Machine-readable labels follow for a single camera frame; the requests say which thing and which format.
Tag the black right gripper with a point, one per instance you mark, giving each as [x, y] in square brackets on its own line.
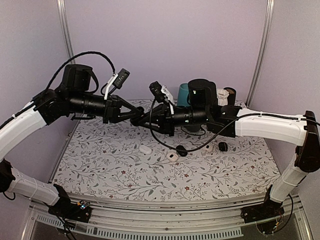
[162, 113]

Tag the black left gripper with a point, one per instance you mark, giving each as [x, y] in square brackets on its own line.
[112, 112]

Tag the black earbud charging case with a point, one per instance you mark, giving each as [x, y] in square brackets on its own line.
[139, 120]

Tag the white earbud charging case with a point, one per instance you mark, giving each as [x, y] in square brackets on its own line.
[145, 149]

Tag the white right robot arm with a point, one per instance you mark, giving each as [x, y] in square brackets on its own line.
[301, 130]

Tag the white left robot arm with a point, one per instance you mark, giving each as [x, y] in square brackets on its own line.
[44, 109]

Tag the cream case with black oval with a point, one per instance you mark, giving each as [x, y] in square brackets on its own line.
[171, 156]

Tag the small black round case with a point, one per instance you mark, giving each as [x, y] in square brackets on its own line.
[223, 146]

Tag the dark grey mug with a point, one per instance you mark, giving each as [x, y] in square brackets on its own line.
[193, 129]

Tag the teal tall vase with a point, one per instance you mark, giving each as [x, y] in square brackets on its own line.
[183, 95]

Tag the floral patterned table mat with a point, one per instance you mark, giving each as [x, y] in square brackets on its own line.
[104, 161]

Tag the white ribbed vase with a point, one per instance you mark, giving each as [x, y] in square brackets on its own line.
[222, 97]

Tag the black cylinder vase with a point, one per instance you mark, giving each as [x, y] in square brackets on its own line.
[231, 99]

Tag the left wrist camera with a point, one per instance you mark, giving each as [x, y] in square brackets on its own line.
[114, 83]

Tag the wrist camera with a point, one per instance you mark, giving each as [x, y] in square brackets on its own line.
[114, 83]
[162, 95]

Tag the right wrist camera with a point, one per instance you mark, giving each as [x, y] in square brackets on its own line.
[162, 95]

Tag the aluminium frame post left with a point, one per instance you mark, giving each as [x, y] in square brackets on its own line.
[63, 19]

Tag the aluminium frame post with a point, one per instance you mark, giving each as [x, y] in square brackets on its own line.
[63, 19]
[262, 50]

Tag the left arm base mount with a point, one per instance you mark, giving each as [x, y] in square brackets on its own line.
[64, 208]

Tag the aluminium front rail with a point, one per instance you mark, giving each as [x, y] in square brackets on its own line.
[217, 219]

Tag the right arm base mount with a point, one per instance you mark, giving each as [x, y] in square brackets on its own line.
[262, 211]

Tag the aluminium frame post right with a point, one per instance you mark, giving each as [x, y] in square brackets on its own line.
[262, 50]

